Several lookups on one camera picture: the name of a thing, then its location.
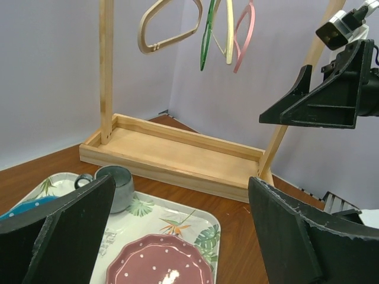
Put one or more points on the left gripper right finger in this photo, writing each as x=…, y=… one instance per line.
x=303, y=244

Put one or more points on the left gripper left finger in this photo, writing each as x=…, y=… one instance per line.
x=57, y=242

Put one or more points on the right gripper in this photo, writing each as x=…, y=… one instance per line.
x=349, y=90

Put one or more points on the cream wooden hanger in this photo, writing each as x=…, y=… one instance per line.
x=227, y=52

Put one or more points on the green velvet hanger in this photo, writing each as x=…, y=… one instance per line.
x=207, y=34

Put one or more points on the beige plastic hanger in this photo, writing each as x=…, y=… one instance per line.
x=159, y=26

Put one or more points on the blue dotted plate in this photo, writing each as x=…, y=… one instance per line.
x=27, y=205

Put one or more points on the grey ceramic mug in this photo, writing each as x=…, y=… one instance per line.
x=124, y=185

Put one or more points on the floral serving tray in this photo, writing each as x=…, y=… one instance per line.
x=148, y=214

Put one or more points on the pink dotted plate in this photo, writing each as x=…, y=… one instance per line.
x=158, y=258

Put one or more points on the wooden clothes rack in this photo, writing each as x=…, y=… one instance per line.
x=223, y=144

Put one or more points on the aluminium rail frame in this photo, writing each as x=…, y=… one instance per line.
x=332, y=202

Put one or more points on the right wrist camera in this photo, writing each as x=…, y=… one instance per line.
x=345, y=27

